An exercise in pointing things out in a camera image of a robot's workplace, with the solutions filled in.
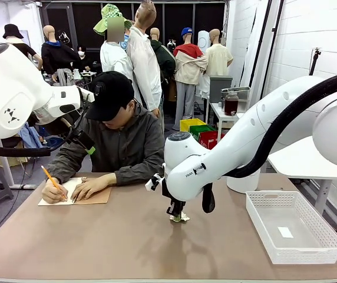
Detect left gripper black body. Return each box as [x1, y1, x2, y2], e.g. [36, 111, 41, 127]
[48, 111, 82, 142]

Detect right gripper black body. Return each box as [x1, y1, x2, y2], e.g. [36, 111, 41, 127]
[162, 176, 187, 209]

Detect white paper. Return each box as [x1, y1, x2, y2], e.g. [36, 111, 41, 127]
[170, 212, 191, 223]

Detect yellow pencil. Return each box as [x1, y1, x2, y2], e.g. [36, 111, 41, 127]
[41, 165, 68, 201]

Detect spiral notebook kraft cover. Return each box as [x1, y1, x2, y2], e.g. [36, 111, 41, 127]
[38, 177, 113, 206]

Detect person's right forearm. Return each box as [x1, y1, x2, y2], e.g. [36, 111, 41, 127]
[46, 146, 91, 185]

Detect person's left forearm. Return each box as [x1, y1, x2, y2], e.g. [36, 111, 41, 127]
[115, 164, 166, 186]

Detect person's left hand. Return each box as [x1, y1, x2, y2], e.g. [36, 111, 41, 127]
[71, 173, 118, 201]

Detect person's right hand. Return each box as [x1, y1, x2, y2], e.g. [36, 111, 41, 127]
[41, 176, 69, 204]

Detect blue cloth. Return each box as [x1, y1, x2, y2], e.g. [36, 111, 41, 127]
[18, 123, 44, 148]

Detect person in grey jacket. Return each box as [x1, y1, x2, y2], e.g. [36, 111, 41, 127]
[46, 100, 166, 186]

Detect black baseball cap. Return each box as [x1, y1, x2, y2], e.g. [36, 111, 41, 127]
[85, 70, 134, 121]

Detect white desk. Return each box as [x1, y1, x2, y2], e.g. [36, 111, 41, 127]
[0, 138, 37, 189]

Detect coloured crates on floor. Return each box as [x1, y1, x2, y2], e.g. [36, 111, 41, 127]
[199, 131, 225, 151]

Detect white round lidded bin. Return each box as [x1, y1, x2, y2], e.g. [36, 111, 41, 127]
[226, 169, 260, 195]

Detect yellow bag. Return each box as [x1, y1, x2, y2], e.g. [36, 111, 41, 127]
[179, 118, 207, 133]

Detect green bag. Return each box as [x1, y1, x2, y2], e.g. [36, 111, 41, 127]
[189, 125, 216, 142]

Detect mannequin black sweater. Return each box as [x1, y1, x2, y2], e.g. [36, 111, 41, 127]
[41, 25, 82, 87]

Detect masked person in black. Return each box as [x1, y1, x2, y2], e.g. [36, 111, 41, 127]
[77, 45, 91, 71]

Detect mannequin black top jeans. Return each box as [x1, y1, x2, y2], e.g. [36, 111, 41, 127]
[5, 37, 44, 71]

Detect mannequin short white shirt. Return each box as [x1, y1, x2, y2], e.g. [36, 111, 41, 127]
[100, 16, 134, 86]

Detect small white side table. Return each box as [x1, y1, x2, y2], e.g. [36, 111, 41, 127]
[209, 102, 247, 136]

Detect tall mannequin long white shirt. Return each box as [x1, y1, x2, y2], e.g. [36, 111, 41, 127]
[126, 0, 164, 119]

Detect glass jar brown liquid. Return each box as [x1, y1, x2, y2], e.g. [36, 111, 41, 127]
[223, 91, 239, 117]

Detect black bucket hat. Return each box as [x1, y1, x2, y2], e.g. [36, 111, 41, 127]
[2, 24, 24, 40]

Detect grey box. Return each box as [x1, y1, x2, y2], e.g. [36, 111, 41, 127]
[209, 75, 233, 104]

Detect mannequin dark green hoodie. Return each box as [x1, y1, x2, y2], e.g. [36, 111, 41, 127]
[150, 27, 177, 124]

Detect mannequin red beige jacket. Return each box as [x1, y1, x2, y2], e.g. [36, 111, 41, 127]
[173, 27, 208, 131]

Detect steel tray stack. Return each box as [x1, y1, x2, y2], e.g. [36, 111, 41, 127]
[220, 86, 251, 113]

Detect large white table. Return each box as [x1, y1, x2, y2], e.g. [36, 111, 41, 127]
[267, 135, 337, 215]

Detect green checkered sun hat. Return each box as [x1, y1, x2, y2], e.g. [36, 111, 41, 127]
[93, 3, 133, 37]

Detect white perforated plastic basket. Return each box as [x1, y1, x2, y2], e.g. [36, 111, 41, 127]
[246, 190, 337, 265]

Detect mannequin cream shirt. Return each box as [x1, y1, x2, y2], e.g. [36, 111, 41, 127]
[199, 28, 234, 100]

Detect black tripod pole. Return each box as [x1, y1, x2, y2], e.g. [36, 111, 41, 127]
[309, 47, 322, 76]

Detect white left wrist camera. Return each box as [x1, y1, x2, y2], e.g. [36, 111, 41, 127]
[77, 86, 95, 103]

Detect black left arm cable sleeve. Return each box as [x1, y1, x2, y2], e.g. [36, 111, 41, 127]
[0, 140, 69, 157]

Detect black arm cable sleeve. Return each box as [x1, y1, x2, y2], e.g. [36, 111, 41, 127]
[0, 140, 69, 157]
[200, 71, 337, 213]

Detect black wall pipe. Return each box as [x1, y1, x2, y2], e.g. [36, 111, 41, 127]
[256, 0, 274, 101]
[266, 0, 285, 82]

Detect black right arm cable sleeve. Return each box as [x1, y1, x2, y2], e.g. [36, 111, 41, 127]
[200, 71, 337, 213]

